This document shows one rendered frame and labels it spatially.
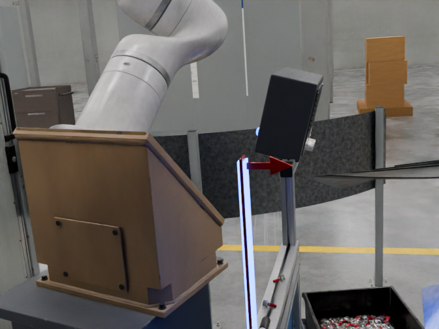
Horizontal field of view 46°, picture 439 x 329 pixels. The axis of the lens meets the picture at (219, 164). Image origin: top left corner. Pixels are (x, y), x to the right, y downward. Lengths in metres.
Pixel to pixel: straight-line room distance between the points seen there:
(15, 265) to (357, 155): 1.74
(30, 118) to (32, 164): 6.42
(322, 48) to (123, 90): 3.97
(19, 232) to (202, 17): 1.90
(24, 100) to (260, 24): 3.22
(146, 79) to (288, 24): 5.65
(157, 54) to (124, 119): 0.15
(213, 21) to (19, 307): 0.63
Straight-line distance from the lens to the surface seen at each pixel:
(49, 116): 7.21
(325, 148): 2.50
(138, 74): 0.93
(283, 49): 6.55
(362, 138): 2.66
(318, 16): 4.81
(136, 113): 0.91
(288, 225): 1.24
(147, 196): 0.77
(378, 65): 8.62
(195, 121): 6.84
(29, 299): 0.97
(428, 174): 0.59
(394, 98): 8.69
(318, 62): 4.81
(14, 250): 2.72
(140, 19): 1.06
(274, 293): 1.06
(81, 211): 0.87
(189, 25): 1.04
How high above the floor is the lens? 1.33
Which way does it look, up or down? 13 degrees down
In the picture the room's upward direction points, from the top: 4 degrees counter-clockwise
